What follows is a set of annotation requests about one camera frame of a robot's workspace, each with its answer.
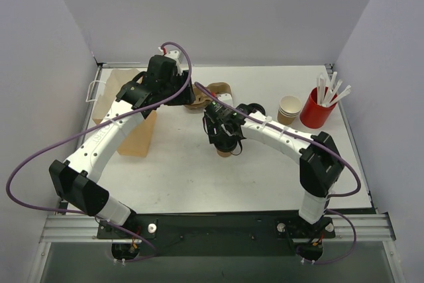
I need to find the black plastic cup lid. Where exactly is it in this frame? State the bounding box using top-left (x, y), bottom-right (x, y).
top-left (214, 142), bottom-right (238, 153)

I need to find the brown paper coffee cup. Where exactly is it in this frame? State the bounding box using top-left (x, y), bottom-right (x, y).
top-left (217, 150), bottom-right (232, 158)

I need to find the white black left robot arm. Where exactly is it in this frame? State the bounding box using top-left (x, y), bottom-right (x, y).
top-left (49, 50), bottom-right (194, 238)

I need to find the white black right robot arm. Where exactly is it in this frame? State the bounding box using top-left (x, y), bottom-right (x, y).
top-left (203, 101), bottom-right (345, 225)

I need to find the brown paper takeout bag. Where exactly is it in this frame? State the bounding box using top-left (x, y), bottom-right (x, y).
top-left (86, 68), bottom-right (158, 158)

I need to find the brown pulp cup carrier stack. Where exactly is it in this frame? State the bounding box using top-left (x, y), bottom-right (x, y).
top-left (185, 82), bottom-right (233, 109)

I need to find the black plastic lid stack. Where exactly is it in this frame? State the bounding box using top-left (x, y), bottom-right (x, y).
top-left (248, 103), bottom-right (266, 116)

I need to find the brown paper cup stack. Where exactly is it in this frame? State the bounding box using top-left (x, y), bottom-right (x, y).
top-left (277, 95), bottom-right (303, 125)

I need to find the red ribbed straw cup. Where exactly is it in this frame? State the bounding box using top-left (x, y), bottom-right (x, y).
top-left (299, 87), bottom-right (336, 129)

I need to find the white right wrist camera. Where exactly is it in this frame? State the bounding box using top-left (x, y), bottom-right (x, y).
top-left (216, 93), bottom-right (233, 106)

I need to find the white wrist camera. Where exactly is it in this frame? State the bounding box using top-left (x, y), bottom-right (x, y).
top-left (216, 93), bottom-right (233, 106)
top-left (158, 46), bottom-right (184, 64)

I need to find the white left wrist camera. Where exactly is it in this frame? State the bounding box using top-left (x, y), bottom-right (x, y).
top-left (158, 46), bottom-right (184, 64)

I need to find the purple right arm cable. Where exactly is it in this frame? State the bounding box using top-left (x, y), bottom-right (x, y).
top-left (195, 81), bottom-right (362, 266)

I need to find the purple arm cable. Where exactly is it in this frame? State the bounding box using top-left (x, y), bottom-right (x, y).
top-left (6, 41), bottom-right (193, 261)
top-left (195, 81), bottom-right (362, 266)

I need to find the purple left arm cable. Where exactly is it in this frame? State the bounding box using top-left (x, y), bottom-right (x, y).
top-left (6, 41), bottom-right (193, 261)

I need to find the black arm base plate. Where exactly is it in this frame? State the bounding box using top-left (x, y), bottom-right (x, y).
top-left (97, 210), bottom-right (335, 258)

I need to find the aluminium front rail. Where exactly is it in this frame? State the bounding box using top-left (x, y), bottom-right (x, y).
top-left (40, 211), bottom-right (396, 243)

